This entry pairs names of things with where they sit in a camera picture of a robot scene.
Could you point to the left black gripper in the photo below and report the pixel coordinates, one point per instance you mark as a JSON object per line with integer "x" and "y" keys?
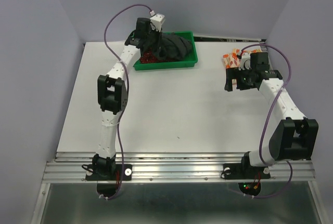
{"x": 158, "y": 41}

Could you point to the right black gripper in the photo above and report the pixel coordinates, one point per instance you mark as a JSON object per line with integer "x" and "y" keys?
{"x": 234, "y": 73}

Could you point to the dark grey dotted skirt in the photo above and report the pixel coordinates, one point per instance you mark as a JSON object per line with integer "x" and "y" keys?
{"x": 173, "y": 47}

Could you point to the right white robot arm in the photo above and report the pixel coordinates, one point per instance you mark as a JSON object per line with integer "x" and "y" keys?
{"x": 294, "y": 137}

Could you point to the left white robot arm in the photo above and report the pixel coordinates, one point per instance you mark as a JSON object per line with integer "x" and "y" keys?
{"x": 112, "y": 96}

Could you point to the folded orange floral skirt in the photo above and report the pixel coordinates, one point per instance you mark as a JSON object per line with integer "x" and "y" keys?
{"x": 231, "y": 59}

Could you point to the red polka dot skirt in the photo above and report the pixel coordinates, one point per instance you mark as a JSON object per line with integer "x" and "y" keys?
{"x": 148, "y": 57}

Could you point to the green plastic tray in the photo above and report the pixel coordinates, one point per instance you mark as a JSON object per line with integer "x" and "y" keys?
{"x": 188, "y": 62}

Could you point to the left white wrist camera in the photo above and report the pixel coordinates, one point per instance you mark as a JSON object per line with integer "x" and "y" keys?
{"x": 157, "y": 21}

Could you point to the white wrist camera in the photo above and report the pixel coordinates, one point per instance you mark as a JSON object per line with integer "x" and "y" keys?
{"x": 157, "y": 21}
{"x": 245, "y": 62}

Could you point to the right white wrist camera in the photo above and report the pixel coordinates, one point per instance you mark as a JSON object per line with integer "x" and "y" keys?
{"x": 245, "y": 62}

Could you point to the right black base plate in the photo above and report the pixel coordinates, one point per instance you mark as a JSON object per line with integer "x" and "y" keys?
{"x": 236, "y": 171}

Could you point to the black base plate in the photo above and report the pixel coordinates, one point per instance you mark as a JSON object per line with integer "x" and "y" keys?
{"x": 236, "y": 171}
{"x": 126, "y": 171}

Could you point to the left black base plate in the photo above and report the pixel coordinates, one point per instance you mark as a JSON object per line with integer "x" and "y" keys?
{"x": 126, "y": 171}

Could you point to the aluminium rail frame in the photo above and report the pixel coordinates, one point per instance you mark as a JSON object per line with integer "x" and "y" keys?
{"x": 163, "y": 168}

